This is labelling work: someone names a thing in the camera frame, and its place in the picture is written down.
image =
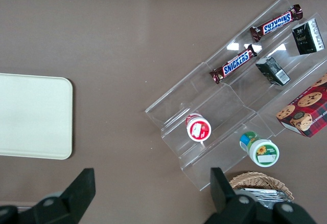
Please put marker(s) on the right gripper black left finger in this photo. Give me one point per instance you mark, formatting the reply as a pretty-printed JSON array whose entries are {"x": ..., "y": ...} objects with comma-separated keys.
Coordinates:
[{"x": 69, "y": 198}]

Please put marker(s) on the cream rectangular plastic tray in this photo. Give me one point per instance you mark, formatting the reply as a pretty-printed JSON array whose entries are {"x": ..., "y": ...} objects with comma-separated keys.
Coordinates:
[{"x": 33, "y": 116}]

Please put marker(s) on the clear acrylic stepped display stand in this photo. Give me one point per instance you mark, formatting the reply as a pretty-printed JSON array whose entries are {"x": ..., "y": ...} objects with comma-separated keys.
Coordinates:
[{"x": 230, "y": 106}]

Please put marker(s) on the dark green small carton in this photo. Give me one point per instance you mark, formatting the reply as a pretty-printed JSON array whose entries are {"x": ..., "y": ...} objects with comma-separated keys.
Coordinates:
[{"x": 272, "y": 70}]

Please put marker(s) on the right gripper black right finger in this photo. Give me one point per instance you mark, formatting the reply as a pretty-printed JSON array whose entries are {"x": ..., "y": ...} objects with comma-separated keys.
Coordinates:
[{"x": 230, "y": 206}]

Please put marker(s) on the light wicker basket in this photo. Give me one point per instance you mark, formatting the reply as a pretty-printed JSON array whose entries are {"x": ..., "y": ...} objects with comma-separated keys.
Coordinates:
[{"x": 258, "y": 179}]

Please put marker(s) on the red lid yogurt cup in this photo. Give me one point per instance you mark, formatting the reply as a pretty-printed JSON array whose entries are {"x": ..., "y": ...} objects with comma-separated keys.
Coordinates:
[{"x": 198, "y": 130}]

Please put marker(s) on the Snickers chocolate bar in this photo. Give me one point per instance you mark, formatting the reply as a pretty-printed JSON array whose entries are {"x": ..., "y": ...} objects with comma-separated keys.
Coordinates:
[
  {"x": 235, "y": 64},
  {"x": 277, "y": 22}
]

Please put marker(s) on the green sunflower lid cup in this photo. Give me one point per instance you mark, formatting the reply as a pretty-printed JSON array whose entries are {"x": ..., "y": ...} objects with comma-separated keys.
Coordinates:
[{"x": 261, "y": 152}]

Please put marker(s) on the black carton with white side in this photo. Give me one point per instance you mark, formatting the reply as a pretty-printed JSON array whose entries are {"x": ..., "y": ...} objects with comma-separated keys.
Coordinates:
[{"x": 305, "y": 38}]

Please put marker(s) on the stack of foil containers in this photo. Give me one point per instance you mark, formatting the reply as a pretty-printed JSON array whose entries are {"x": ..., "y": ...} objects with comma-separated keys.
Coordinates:
[{"x": 265, "y": 196}]

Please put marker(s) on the red tartan cookie box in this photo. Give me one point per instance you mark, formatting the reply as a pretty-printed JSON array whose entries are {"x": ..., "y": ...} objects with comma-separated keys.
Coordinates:
[{"x": 306, "y": 109}]

